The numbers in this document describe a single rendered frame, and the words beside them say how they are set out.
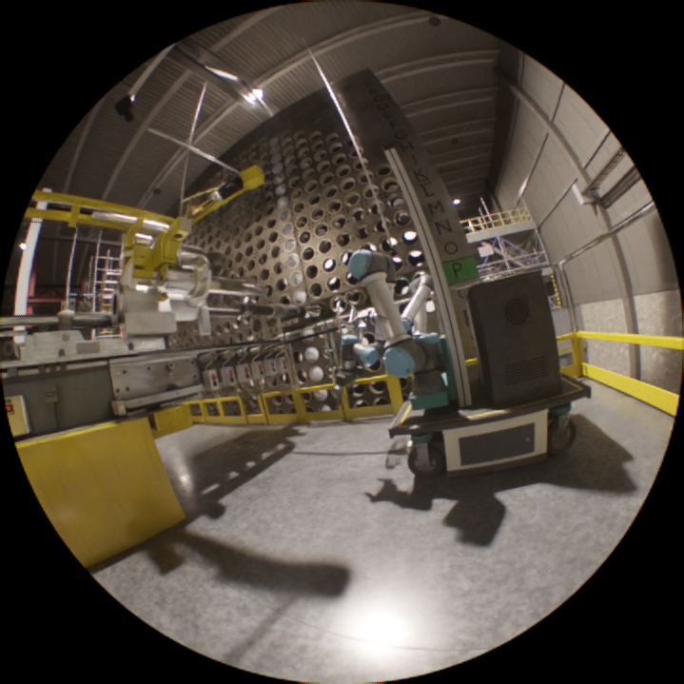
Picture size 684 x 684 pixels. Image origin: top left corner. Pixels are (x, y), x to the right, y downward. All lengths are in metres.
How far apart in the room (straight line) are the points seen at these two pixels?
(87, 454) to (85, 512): 0.28
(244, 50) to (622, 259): 11.87
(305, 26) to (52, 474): 9.41
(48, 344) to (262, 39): 8.62
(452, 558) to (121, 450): 1.37
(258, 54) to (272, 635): 9.73
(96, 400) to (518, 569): 2.01
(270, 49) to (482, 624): 9.77
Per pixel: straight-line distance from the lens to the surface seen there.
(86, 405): 1.70
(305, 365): 3.55
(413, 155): 3.81
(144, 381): 1.75
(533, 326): 1.10
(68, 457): 1.31
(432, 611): 0.78
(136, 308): 1.86
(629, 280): 8.34
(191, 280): 1.82
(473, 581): 0.83
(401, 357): 0.88
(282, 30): 8.99
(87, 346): 1.80
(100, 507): 1.37
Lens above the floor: 0.70
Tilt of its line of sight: 2 degrees up
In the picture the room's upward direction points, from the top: 13 degrees counter-clockwise
